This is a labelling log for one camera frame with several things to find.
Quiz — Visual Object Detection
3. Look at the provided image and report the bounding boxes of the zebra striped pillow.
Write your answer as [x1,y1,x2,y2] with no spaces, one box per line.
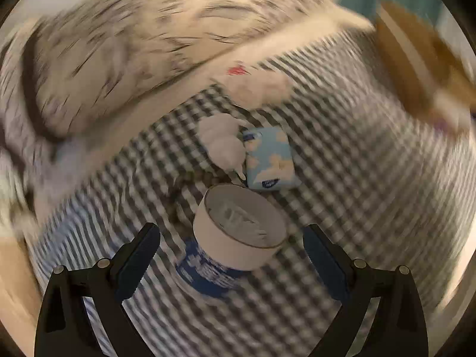
[0,4,376,231]

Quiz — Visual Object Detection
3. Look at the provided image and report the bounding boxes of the cardboard box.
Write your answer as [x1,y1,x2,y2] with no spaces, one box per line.
[374,0,476,136]

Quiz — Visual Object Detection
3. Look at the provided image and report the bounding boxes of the grey checkered blanket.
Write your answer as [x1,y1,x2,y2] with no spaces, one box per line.
[32,32,476,357]

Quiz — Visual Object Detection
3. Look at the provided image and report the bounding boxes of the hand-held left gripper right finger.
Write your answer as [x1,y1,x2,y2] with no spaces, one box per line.
[303,224,430,357]

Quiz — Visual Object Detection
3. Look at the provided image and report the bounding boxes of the floral quilt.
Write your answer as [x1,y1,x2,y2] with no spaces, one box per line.
[0,0,343,145]

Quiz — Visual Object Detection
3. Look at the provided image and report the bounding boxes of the white tub with blue label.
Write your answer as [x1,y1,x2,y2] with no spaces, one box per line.
[175,184,289,298]

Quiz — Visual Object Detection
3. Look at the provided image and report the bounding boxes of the white tissue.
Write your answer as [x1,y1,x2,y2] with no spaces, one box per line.
[199,113,248,181]

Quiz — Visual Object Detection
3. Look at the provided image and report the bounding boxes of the white cloth with red label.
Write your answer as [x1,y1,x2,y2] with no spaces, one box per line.
[212,65,294,108]

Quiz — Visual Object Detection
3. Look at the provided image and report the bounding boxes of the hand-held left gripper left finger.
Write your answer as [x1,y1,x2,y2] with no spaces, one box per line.
[34,222,161,357]

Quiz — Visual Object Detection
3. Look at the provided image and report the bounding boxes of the light blue tissue packet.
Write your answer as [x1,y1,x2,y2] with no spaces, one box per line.
[240,126,302,193]

